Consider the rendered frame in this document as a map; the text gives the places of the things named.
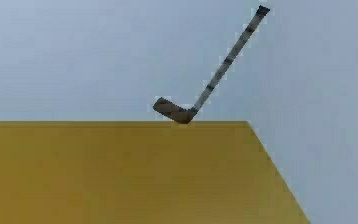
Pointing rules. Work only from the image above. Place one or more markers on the grey striped hockey stick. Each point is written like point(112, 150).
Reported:
point(220, 70)

